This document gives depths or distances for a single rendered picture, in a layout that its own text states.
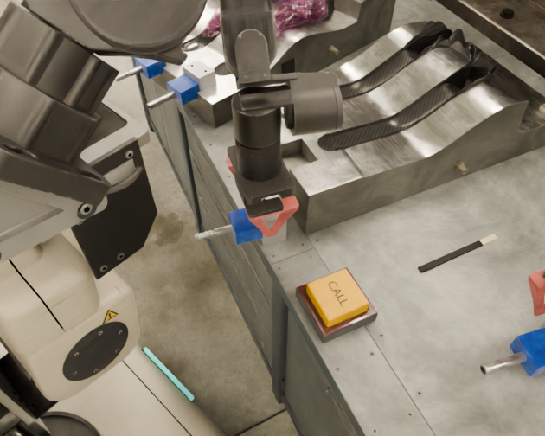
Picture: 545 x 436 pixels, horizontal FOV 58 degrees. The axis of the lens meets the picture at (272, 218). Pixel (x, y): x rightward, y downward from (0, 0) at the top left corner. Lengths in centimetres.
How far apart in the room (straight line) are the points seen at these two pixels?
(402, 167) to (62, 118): 54
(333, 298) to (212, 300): 101
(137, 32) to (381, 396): 49
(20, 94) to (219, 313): 133
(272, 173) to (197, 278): 108
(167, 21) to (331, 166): 46
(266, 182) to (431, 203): 31
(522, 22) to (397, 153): 70
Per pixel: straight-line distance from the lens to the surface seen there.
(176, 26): 30
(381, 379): 65
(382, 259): 73
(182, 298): 164
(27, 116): 31
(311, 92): 59
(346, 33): 108
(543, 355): 68
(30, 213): 37
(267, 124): 57
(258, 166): 61
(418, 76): 87
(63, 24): 33
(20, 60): 32
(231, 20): 57
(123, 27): 30
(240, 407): 147
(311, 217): 72
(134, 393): 122
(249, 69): 56
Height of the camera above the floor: 139
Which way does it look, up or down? 50 degrees down
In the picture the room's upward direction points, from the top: straight up
